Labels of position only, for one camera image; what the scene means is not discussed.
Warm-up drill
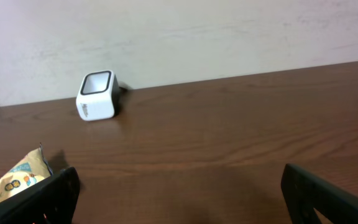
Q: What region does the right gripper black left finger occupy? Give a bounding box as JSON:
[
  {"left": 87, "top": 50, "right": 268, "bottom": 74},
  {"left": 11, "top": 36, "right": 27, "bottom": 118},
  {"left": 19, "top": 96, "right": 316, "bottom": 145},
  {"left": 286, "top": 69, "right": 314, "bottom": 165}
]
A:
[{"left": 0, "top": 167, "right": 80, "bottom": 224}]

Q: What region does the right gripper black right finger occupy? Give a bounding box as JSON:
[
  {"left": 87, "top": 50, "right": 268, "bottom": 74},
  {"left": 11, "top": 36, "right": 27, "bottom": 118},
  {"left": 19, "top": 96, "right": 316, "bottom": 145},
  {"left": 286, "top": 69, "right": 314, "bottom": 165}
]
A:
[{"left": 281, "top": 164, "right": 358, "bottom": 224}]

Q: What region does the yellow snack chip bag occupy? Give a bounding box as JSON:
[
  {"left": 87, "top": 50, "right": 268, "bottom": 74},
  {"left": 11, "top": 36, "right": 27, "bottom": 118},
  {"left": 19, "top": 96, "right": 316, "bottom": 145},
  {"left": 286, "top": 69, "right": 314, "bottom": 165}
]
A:
[{"left": 0, "top": 144, "right": 53, "bottom": 203}]

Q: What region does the white barcode scanner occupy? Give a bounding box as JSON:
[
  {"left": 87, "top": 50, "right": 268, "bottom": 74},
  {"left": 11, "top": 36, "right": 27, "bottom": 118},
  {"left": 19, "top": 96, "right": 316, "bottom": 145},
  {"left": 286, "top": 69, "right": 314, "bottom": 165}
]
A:
[{"left": 76, "top": 70, "right": 121, "bottom": 121}]

